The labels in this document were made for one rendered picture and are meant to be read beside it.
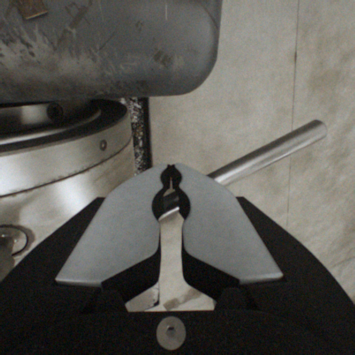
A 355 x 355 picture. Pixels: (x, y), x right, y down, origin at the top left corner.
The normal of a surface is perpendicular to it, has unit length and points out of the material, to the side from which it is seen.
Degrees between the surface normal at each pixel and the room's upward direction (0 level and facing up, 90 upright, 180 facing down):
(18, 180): 17
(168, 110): 0
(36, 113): 32
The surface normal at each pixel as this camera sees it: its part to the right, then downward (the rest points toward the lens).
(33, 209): 0.60, 0.40
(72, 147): 0.81, 0.30
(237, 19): 0.36, 0.47
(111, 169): 0.93, 0.20
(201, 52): 0.32, 0.80
